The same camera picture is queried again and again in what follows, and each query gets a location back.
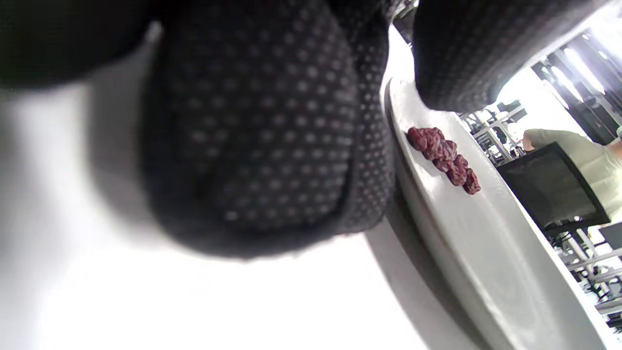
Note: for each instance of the person's left hand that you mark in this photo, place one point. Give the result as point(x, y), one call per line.
point(262, 121)

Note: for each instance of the grey plate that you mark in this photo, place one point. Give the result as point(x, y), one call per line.
point(486, 253)

